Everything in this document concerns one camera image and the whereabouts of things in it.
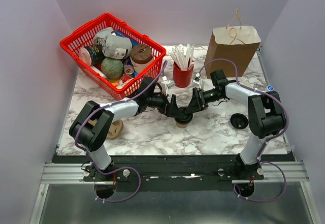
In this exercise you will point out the aluminium rail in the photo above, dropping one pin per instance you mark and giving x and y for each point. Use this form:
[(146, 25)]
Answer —
[(72, 174)]

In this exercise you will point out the red bull can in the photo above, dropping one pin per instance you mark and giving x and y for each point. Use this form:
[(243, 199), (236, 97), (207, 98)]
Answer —
[(128, 66)]

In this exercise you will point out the brown paper coffee cup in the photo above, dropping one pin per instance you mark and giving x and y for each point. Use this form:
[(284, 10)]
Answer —
[(181, 124)]

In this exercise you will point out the black plastic lid on table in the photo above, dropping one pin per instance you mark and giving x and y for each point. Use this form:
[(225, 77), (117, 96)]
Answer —
[(239, 121)]

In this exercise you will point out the red plastic shopping basket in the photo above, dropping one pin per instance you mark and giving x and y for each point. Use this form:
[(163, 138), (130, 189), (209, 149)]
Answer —
[(84, 35)]

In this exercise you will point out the brown lidded tub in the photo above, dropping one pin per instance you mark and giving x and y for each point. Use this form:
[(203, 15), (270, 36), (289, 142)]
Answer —
[(141, 57)]

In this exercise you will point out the green round melon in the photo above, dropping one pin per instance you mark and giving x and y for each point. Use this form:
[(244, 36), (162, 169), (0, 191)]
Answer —
[(112, 68)]

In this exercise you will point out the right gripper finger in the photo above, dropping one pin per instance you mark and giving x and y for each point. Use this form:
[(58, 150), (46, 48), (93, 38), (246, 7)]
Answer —
[(193, 107), (195, 95)]

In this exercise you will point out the clear plastic water bottle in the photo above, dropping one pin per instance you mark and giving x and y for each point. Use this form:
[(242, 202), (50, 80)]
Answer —
[(269, 88)]

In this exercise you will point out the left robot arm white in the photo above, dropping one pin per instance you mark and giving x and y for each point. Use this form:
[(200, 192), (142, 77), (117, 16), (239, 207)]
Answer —
[(90, 128)]

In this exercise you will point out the grey paper wrapped package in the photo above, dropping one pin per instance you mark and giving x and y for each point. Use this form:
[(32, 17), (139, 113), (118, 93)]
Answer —
[(113, 46)]

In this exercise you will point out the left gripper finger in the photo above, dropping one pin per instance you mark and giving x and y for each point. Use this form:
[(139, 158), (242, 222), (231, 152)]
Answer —
[(174, 113), (173, 104)]

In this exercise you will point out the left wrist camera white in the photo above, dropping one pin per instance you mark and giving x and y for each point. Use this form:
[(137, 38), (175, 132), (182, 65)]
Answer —
[(166, 84)]

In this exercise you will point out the cardboard cup carrier left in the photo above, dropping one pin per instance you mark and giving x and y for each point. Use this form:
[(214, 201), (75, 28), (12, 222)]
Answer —
[(114, 130)]

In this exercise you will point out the brown paper takeout bag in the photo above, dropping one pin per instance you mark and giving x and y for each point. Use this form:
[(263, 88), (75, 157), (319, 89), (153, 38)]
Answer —
[(231, 48)]

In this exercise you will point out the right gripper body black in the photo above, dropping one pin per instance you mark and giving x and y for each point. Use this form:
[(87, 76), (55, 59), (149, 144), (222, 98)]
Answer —
[(203, 103)]

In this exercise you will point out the tilted empty paper cup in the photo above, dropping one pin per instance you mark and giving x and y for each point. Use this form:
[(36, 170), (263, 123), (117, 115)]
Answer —
[(246, 84)]

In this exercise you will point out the bundle of white wrapped straws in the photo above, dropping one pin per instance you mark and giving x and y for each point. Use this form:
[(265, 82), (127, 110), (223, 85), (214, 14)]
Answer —
[(183, 56)]

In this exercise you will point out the black mounting base plate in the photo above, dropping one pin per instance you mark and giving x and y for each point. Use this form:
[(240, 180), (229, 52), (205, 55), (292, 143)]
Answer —
[(170, 173)]

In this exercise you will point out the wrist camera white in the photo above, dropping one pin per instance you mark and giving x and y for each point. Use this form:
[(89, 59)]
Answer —
[(198, 81), (166, 84)]

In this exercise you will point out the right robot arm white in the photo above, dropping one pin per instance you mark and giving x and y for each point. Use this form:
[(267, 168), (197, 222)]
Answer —
[(266, 117)]

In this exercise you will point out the black printed can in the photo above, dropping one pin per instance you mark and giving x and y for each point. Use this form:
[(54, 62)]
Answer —
[(92, 54)]

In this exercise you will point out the red straw holder cup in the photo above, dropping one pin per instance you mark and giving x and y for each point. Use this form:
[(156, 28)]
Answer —
[(182, 78)]

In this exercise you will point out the black plastic cup lid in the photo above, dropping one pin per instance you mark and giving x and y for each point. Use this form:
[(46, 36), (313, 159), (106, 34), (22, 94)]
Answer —
[(184, 118)]

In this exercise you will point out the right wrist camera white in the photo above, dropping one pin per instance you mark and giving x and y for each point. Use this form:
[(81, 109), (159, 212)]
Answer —
[(198, 81)]

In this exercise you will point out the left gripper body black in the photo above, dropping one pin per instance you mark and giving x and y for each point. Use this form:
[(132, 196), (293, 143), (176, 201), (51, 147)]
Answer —
[(166, 105)]

